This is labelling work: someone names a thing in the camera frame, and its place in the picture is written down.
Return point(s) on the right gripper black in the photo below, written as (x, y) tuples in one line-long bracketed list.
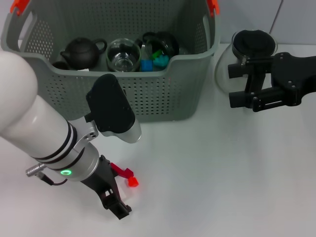
[(291, 81)]

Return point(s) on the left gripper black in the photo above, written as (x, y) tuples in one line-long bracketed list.
[(103, 180)]

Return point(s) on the dark red curved block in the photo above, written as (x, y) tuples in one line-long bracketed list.
[(124, 172)]

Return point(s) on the teal square plate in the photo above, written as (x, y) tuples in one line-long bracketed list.
[(161, 61)]

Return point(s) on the glass teacup with black sleeve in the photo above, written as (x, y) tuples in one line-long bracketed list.
[(170, 42), (123, 59)]

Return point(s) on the green slope block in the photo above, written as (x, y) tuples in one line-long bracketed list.
[(156, 53)]

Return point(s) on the blue square plate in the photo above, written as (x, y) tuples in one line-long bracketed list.
[(147, 65)]

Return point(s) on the white two-stud plate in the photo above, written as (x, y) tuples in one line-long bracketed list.
[(83, 70)]

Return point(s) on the small red slope block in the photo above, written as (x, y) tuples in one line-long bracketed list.
[(133, 182)]

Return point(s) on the grey perforated storage bin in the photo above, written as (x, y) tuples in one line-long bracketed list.
[(160, 98)]

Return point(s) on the dark clay teapot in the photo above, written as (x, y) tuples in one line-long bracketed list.
[(81, 54)]

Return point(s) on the left wrist camera housing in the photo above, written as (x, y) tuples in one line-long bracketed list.
[(111, 106)]

